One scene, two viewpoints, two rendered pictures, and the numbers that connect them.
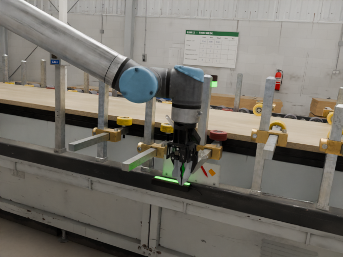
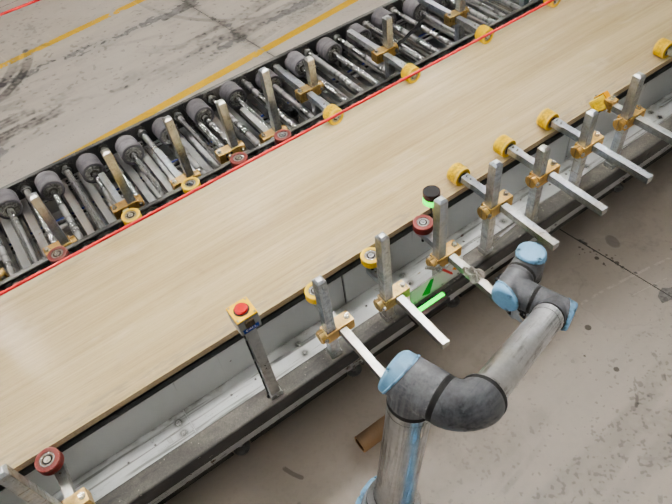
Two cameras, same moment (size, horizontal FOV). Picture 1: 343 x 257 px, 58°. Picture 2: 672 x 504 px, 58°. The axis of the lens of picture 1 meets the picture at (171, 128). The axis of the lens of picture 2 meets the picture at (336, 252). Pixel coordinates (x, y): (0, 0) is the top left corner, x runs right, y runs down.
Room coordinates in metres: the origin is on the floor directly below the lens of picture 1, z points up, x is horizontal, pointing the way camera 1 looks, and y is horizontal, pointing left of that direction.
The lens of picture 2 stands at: (0.65, 1.17, 2.64)
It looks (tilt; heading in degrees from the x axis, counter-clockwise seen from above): 50 degrees down; 311
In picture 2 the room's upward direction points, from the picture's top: 10 degrees counter-clockwise
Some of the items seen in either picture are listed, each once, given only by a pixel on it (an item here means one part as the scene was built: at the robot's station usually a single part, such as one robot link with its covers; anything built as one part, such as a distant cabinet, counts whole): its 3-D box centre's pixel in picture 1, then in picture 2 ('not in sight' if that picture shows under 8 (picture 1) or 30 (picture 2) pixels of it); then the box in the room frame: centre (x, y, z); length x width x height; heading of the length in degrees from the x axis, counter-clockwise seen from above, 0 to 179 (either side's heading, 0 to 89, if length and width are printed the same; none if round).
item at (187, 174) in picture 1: (185, 174); not in sight; (0.93, -0.05, 0.86); 0.06 x 0.03 x 0.09; 159
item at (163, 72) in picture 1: (149, 82); (515, 288); (0.94, 0.07, 1.14); 0.12 x 0.12 x 0.09; 86
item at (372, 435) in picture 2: not in sight; (386, 425); (1.33, 0.24, 0.04); 0.30 x 0.08 x 0.08; 69
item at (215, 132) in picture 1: (217, 142); (423, 231); (1.40, -0.22, 0.85); 0.08 x 0.08 x 0.11
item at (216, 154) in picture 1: (205, 150); (442, 255); (1.28, -0.15, 0.85); 0.13 x 0.06 x 0.05; 69
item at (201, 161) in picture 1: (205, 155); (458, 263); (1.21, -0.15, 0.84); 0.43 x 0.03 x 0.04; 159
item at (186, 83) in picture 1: (187, 86); (529, 263); (0.94, -0.04, 1.14); 0.10 x 0.09 x 0.12; 86
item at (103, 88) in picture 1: (102, 120); (327, 321); (1.47, 0.33, 0.91); 0.03 x 0.03 x 0.48; 69
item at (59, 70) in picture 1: (59, 109); (261, 361); (1.56, 0.58, 0.93); 0.05 x 0.04 x 0.45; 69
